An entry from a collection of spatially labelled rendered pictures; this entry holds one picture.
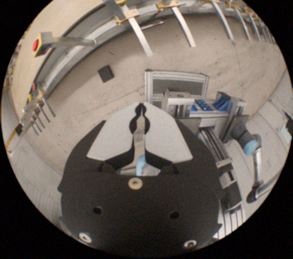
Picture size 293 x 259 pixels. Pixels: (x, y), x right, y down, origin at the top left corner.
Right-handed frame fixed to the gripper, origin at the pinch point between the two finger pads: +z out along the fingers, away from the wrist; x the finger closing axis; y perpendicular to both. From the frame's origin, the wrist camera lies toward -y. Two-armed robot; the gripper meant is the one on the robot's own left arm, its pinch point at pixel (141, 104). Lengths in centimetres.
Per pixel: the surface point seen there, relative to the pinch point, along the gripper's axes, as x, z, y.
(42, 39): -32.5, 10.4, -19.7
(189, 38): 24, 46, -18
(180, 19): 19, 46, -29
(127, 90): -26, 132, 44
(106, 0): -12.1, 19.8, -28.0
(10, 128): -788, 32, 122
